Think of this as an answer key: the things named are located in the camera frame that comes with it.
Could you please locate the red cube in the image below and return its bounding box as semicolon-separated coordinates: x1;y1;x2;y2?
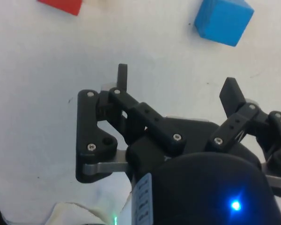
37;0;83;16

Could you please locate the blue cube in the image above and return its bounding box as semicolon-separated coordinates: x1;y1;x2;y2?
193;0;255;47

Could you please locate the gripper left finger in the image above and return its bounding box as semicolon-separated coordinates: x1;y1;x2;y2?
75;63;187;184

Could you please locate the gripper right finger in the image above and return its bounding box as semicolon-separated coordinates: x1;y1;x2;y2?
205;77;281;199

